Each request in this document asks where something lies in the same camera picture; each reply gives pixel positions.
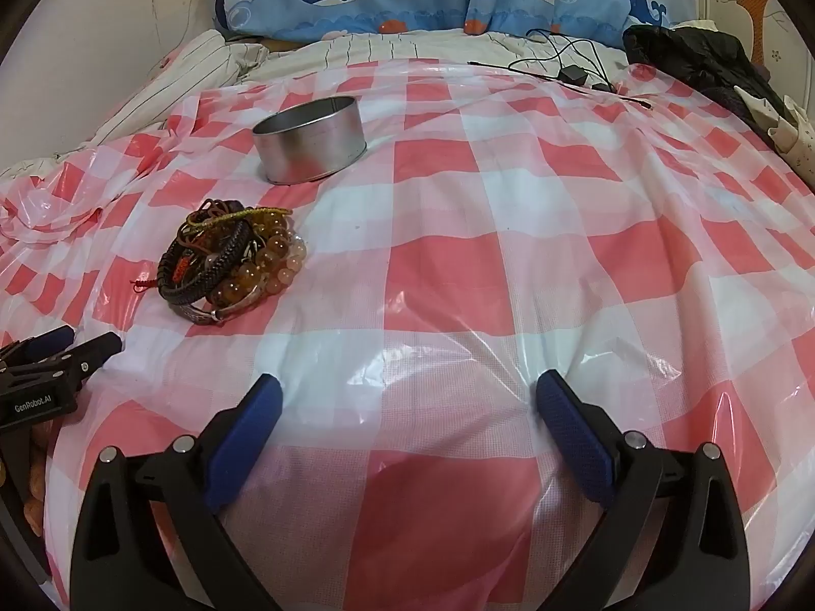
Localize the red cord bracelet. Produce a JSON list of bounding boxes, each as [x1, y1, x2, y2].
[[130, 200, 251, 295]]

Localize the black braided leather bracelet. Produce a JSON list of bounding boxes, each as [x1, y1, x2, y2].
[[158, 221, 253, 304]]

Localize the brown cord bracelet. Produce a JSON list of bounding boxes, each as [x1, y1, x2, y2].
[[189, 199, 248, 220]]

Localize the white striped bed sheet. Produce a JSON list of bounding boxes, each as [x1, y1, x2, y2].
[[0, 26, 633, 174]]

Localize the round silver metal tin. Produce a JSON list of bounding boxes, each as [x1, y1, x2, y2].
[[252, 95, 368, 185]]

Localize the black charger cable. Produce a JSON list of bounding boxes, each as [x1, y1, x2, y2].
[[468, 28, 638, 89]]

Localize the red white checkered plastic sheet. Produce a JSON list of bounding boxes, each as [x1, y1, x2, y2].
[[0, 60, 815, 611]]

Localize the person's left hand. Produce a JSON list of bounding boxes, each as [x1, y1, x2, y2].
[[21, 419, 57, 534]]

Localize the black jacket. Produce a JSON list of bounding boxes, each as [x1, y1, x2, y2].
[[622, 21, 792, 136]]

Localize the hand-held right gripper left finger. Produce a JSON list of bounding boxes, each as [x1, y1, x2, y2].
[[70, 372, 285, 611]]

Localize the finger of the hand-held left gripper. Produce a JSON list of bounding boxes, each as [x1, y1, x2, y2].
[[0, 325, 75, 365], [13, 332, 123, 389]]

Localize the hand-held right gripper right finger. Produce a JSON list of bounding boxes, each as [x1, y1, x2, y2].
[[535, 369, 752, 611]]

